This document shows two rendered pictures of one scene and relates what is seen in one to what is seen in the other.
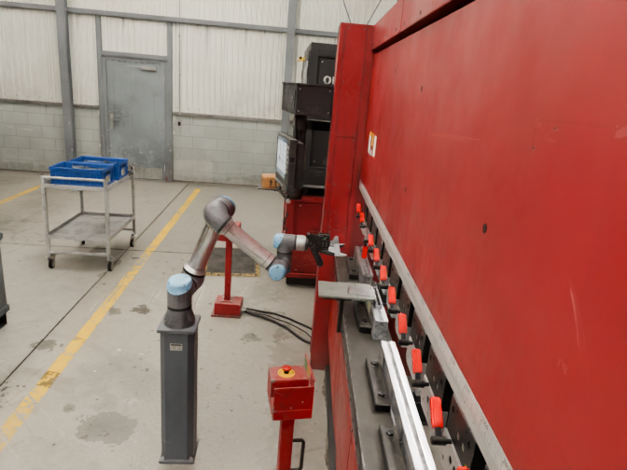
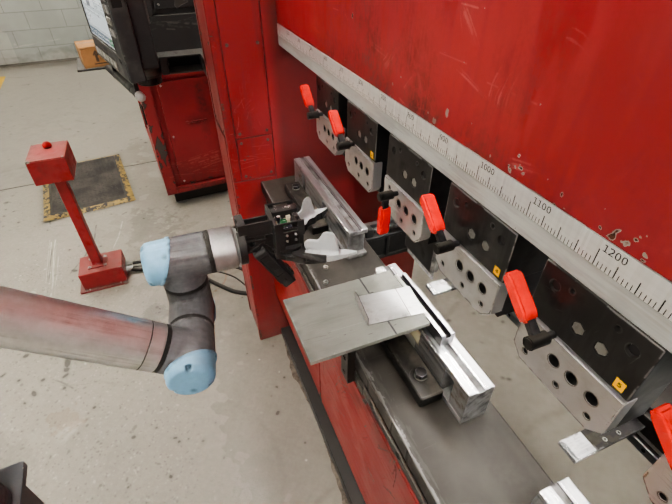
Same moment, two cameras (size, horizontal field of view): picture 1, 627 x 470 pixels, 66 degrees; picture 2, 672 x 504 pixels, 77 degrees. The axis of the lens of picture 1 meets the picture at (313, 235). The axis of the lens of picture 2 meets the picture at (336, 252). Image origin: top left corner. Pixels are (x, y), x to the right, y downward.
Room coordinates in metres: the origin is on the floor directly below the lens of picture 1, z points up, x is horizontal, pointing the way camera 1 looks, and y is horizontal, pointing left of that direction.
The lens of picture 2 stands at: (1.60, 0.08, 1.66)
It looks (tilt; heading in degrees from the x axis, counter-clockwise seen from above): 38 degrees down; 339
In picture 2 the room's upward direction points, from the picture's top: straight up
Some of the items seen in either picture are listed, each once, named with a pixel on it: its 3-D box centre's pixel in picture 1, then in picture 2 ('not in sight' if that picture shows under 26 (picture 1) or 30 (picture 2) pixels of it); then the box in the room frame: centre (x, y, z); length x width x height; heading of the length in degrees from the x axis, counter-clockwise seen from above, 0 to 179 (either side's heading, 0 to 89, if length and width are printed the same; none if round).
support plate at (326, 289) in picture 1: (345, 290); (354, 312); (2.18, -0.18, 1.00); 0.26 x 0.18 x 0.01; 92
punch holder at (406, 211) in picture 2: (381, 240); (422, 186); (2.21, -0.32, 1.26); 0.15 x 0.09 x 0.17; 2
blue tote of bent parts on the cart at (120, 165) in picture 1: (100, 167); not in sight; (5.11, 2.34, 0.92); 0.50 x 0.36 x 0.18; 95
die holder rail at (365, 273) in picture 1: (362, 266); (326, 201); (2.73, -0.31, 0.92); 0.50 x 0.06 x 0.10; 2
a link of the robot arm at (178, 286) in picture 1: (180, 290); not in sight; (2.13, 0.62, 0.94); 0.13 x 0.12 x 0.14; 174
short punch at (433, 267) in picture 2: not in sight; (422, 247); (2.18, -0.33, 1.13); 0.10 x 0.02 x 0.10; 2
